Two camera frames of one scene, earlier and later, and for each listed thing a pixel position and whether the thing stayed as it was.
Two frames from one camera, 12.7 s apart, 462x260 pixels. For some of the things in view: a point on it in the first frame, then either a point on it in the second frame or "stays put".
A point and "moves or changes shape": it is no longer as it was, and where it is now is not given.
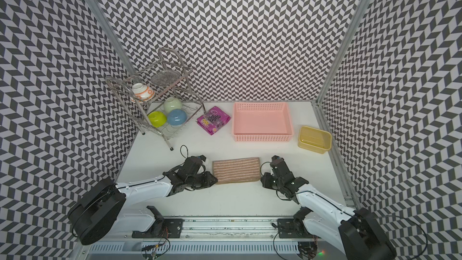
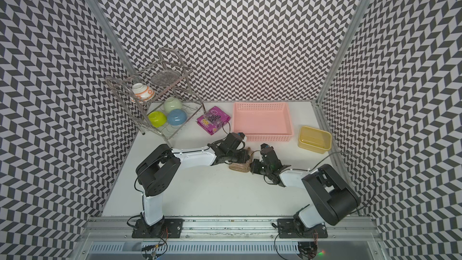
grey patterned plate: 165,77 stays put
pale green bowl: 171,103 stays put
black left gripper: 207,179 -> 244,159
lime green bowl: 157,119 stays put
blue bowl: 177,117 stays put
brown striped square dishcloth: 237,171 moves or changes shape
